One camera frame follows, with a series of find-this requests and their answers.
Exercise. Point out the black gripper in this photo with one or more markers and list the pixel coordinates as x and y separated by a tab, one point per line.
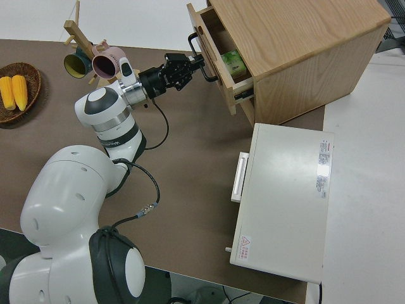
171	74

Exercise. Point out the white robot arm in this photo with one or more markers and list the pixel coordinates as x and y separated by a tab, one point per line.
69	190

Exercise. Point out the wooden drawer cabinet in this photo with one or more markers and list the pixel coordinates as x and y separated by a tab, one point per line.
300	38

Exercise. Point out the green tissue pack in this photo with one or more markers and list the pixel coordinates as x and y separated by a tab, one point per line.
233	61

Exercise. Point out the brown table mat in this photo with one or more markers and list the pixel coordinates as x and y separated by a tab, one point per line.
196	152

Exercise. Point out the pink mug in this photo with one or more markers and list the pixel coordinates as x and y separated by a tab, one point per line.
104	65

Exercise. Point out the teal mug yellow inside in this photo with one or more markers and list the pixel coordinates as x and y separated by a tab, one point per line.
74	65

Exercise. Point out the wooden mug tree stand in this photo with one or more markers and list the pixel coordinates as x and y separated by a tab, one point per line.
77	33

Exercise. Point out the white toaster oven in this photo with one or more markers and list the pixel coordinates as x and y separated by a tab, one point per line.
284	196

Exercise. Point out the round brown wicker basket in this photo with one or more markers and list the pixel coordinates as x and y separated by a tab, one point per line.
31	95

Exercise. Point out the long pointed yellow corn cob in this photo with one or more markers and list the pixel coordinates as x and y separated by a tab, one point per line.
20	92

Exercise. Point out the short blunt yellow corn cob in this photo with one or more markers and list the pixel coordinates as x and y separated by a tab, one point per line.
6	93

